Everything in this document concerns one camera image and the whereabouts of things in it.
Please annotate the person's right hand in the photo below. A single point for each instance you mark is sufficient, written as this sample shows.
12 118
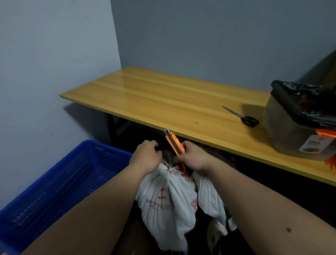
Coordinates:
195 159

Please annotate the orange utility knife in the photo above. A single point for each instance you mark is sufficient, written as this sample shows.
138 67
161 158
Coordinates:
174 145

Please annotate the blue plastic crate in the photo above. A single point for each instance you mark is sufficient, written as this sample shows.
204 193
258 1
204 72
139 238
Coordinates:
52 191

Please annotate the grey bin with label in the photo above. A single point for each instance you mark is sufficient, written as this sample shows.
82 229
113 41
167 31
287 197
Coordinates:
294 131

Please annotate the orange plastic piece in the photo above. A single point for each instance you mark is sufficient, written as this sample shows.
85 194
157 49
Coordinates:
329 143

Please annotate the person's left hand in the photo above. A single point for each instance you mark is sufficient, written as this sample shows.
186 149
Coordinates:
147 157

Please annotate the person's left fingers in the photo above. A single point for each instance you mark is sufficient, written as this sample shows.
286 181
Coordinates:
151 144

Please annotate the person's left forearm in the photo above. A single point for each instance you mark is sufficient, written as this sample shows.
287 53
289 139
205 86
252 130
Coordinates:
86 212

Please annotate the white plastic bag red print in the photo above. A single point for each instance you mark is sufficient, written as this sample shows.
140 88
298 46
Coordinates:
168 205

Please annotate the person's right fingers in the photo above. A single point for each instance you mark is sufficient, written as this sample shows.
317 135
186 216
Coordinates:
183 153

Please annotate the wooden table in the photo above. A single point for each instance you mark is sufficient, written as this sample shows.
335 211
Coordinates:
189 113

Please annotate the black bin liner bag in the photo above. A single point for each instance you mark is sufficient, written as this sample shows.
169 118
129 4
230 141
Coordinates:
304 102

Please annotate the person's right forearm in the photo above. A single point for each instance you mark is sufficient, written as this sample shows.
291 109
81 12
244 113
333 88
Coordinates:
265 210

